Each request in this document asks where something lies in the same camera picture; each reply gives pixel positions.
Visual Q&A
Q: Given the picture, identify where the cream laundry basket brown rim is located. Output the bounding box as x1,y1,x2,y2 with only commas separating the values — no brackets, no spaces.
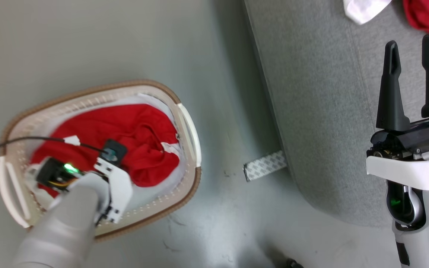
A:
0,79,203,242

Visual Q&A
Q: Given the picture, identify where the white garment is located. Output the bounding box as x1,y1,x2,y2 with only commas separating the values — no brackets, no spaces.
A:
343,0,392,25

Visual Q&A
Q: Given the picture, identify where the grey patterned tape strip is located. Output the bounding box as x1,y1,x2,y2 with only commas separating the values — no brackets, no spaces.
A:
243,150,288,182

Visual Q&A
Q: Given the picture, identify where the white fabric basket lining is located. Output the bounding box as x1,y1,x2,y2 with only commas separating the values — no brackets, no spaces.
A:
24,93,186,224

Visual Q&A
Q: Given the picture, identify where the plain red garment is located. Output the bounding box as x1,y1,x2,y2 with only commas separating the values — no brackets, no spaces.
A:
30,104,181,198

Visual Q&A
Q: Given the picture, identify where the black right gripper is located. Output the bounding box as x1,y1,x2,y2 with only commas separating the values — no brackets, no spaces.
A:
366,34,429,161

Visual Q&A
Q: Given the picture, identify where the grey fabric sofa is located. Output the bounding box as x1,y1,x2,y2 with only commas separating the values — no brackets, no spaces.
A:
243,0,429,229

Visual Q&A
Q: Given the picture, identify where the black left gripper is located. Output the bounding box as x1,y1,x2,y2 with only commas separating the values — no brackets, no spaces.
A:
24,157,83,195

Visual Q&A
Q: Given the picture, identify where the red Bulls jersey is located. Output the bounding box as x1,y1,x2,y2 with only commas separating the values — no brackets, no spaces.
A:
402,0,429,55

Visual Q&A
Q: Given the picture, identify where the thin black cable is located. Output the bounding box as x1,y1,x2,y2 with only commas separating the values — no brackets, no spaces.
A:
0,136,109,161

